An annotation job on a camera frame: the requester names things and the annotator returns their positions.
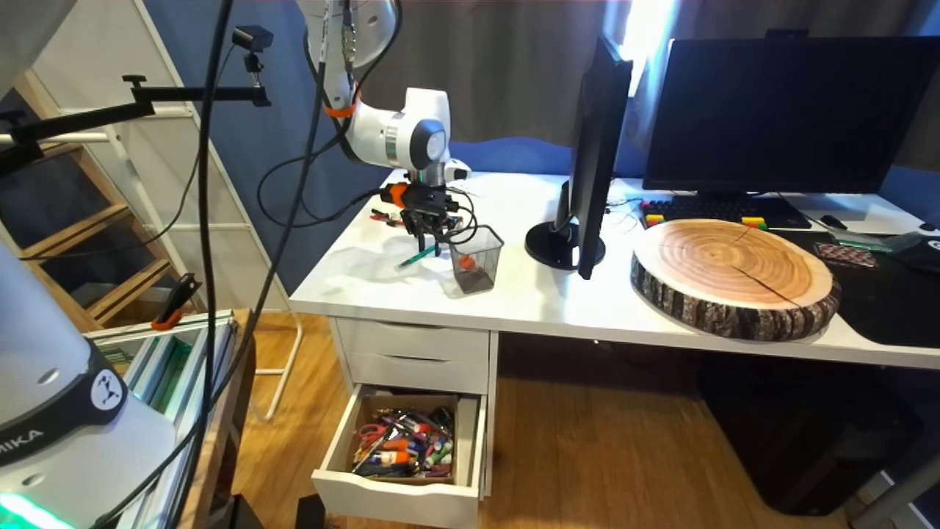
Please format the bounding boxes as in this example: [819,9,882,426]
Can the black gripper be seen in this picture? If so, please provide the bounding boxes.
[402,184,449,234]

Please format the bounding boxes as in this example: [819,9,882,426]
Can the green marker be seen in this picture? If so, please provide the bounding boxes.
[397,246,437,271]

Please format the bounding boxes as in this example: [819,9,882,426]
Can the metal mesh stationery holder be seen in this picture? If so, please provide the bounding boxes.
[449,222,502,294]

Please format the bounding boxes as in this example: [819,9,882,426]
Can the orange capped glue stick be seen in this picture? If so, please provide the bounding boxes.
[458,254,480,272]

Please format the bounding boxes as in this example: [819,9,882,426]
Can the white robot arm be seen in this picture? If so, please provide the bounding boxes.
[298,0,465,240]

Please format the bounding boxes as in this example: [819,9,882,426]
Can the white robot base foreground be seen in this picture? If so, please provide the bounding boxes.
[0,249,177,529]

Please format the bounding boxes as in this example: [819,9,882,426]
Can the closed white drawer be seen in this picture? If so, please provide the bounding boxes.
[336,319,490,393]

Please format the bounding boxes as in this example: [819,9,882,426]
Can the open white drawer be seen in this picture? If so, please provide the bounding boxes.
[311,384,487,529]

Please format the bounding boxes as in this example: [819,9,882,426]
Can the wood slice cushion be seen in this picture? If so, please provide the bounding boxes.
[631,218,841,340]

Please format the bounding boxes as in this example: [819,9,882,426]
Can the wooden shelf ladder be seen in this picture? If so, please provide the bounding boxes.
[0,35,183,331]

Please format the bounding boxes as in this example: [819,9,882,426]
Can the black keyboard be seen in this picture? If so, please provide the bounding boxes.
[640,197,807,229]

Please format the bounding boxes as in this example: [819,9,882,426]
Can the black mouse pad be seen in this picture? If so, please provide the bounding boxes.
[787,232,940,346]

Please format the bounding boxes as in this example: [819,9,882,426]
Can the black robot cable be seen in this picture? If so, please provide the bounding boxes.
[98,0,483,529]

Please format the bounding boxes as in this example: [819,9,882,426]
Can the camera on black boom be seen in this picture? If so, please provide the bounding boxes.
[2,27,273,144]

